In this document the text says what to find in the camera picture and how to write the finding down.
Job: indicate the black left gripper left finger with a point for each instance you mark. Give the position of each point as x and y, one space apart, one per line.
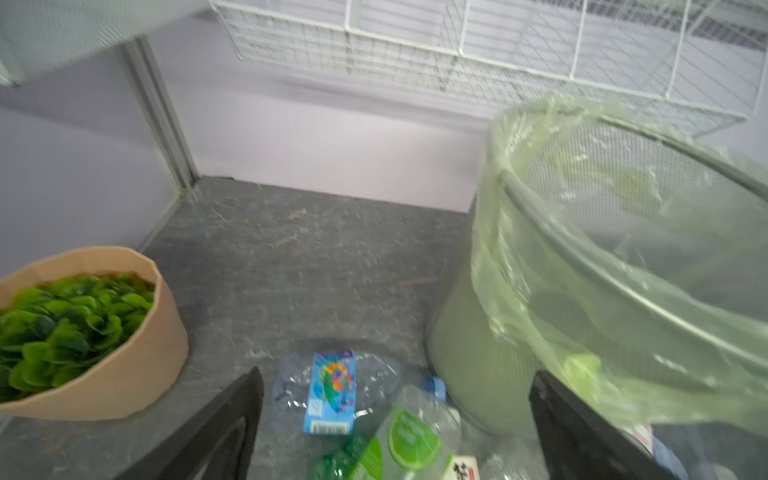
216 443

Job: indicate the white mesh side basket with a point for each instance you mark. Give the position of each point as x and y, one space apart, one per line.
38 37

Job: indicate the green bagged waste bin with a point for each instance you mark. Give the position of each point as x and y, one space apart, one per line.
626 259

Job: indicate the clear bottle green label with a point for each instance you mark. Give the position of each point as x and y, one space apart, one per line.
416 440

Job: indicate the aluminium frame corner post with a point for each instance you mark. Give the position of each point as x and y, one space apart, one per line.
145 77

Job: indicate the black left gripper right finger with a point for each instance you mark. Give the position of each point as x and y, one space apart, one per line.
577 443

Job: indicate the bottle yellow white label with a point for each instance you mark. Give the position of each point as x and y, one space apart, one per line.
461 467

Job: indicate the red label cola bottle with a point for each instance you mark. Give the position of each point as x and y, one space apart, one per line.
642 436

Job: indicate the green artificial plant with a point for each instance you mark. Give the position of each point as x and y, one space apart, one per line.
54 332

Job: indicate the beige plant pot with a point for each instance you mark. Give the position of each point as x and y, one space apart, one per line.
130 378

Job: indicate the white wire wall basket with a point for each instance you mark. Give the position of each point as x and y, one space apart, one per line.
700 66

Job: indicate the crushed green bottle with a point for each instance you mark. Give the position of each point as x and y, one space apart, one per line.
338 464

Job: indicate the clear bottle colourful label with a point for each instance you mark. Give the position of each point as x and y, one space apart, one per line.
341 392

